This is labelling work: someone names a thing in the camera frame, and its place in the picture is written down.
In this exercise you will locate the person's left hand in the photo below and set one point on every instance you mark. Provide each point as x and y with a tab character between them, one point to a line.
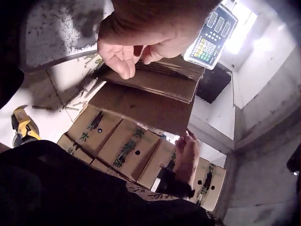
150	26

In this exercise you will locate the person's right hand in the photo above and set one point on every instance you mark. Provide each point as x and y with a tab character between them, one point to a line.
187	160

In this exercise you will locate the person's left thumb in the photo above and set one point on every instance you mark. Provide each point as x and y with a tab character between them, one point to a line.
121	62

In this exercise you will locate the person's right fingers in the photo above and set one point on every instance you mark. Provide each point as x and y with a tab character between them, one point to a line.
185	142

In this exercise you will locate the person's left fingers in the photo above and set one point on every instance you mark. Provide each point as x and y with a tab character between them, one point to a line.
151	55

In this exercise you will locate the bundle of brown cartons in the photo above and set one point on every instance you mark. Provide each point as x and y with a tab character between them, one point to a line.
169	75

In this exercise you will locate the large brown cardboard sheet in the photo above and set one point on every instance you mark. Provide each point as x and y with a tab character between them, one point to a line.
141	106

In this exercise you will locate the black wrist band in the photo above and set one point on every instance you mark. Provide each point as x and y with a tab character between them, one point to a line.
172	182

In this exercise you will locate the scattered pale stalk trimmings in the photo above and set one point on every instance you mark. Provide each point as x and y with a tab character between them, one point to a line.
82	98

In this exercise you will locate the stack of green printed boxes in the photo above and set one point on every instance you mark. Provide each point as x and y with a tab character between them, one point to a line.
131	150

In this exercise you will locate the grey weighing scale display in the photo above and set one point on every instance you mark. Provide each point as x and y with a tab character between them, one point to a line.
211	37

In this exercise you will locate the black scale platform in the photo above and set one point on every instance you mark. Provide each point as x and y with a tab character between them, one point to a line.
212	82

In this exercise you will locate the bright window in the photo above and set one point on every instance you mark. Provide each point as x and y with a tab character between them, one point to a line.
242	30

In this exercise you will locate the yellow and black tool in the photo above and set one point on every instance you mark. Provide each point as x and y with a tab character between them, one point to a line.
24	124

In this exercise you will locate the person's body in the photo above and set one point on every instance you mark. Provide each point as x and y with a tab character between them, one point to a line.
70	186

